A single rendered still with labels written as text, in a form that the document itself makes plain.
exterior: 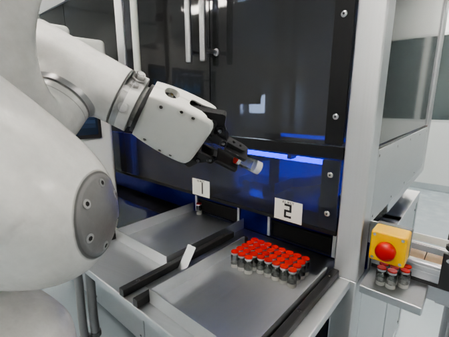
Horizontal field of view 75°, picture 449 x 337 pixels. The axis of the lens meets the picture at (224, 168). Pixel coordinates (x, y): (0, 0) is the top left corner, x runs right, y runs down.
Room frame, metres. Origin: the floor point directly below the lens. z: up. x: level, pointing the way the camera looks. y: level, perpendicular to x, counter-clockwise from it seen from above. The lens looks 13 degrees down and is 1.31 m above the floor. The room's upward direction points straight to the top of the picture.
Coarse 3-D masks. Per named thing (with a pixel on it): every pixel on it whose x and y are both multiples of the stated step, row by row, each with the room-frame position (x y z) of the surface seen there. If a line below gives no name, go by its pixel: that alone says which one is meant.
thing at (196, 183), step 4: (192, 180) 1.01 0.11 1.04; (196, 180) 0.99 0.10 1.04; (200, 180) 0.98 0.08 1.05; (192, 184) 1.01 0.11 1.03; (196, 184) 0.99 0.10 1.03; (200, 184) 0.98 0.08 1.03; (204, 184) 0.97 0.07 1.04; (208, 184) 0.95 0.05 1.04; (192, 188) 1.01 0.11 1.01; (196, 188) 0.99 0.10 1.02; (200, 188) 0.98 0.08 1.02; (204, 188) 0.97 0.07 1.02; (208, 188) 0.95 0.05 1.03; (192, 192) 1.01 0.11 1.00; (196, 192) 0.99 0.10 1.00; (200, 192) 0.98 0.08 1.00; (204, 192) 0.97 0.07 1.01; (208, 192) 0.95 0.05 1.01; (204, 196) 0.97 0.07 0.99; (208, 196) 0.95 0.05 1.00
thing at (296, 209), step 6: (276, 198) 0.78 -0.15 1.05; (276, 204) 0.78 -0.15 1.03; (282, 204) 0.77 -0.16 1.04; (288, 204) 0.76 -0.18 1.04; (294, 204) 0.75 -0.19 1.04; (300, 204) 0.73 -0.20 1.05; (276, 210) 0.78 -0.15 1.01; (282, 210) 0.77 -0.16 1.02; (294, 210) 0.75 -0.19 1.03; (300, 210) 0.73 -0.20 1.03; (276, 216) 0.78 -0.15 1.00; (282, 216) 0.77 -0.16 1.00; (294, 216) 0.74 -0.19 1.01; (300, 216) 0.73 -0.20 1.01; (294, 222) 0.74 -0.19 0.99; (300, 222) 0.73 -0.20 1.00
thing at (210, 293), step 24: (240, 240) 0.80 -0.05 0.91; (216, 264) 0.72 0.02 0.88; (168, 288) 0.60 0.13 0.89; (192, 288) 0.61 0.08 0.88; (216, 288) 0.61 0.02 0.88; (240, 288) 0.61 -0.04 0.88; (264, 288) 0.61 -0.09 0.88; (288, 288) 0.61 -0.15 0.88; (312, 288) 0.59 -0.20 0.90; (168, 312) 0.52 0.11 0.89; (192, 312) 0.53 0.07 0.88; (216, 312) 0.53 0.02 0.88; (240, 312) 0.53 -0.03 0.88; (264, 312) 0.53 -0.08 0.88; (288, 312) 0.50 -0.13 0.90; (216, 336) 0.43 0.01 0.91; (240, 336) 0.47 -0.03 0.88; (264, 336) 0.44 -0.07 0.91
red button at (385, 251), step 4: (380, 244) 0.58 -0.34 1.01; (384, 244) 0.58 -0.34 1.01; (388, 244) 0.58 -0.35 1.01; (376, 248) 0.58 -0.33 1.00; (380, 248) 0.58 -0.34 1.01; (384, 248) 0.57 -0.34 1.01; (388, 248) 0.57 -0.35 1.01; (392, 248) 0.57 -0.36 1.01; (376, 252) 0.58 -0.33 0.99; (380, 252) 0.57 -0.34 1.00; (384, 252) 0.57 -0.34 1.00; (388, 252) 0.56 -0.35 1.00; (392, 252) 0.56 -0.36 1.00; (380, 256) 0.57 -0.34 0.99; (384, 256) 0.57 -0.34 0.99; (388, 256) 0.56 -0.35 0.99; (392, 256) 0.56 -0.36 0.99; (384, 260) 0.57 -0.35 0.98; (388, 260) 0.56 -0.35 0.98
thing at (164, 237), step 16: (176, 208) 1.06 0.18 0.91; (192, 208) 1.12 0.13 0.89; (144, 224) 0.95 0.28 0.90; (160, 224) 0.98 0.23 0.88; (176, 224) 0.98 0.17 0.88; (192, 224) 0.98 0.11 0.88; (208, 224) 0.98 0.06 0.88; (224, 224) 0.98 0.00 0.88; (240, 224) 0.94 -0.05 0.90; (128, 240) 0.82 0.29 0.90; (144, 240) 0.86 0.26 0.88; (160, 240) 0.86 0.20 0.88; (176, 240) 0.86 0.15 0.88; (192, 240) 0.86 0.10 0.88; (208, 240) 0.82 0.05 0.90; (160, 256) 0.72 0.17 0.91; (176, 256) 0.73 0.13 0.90
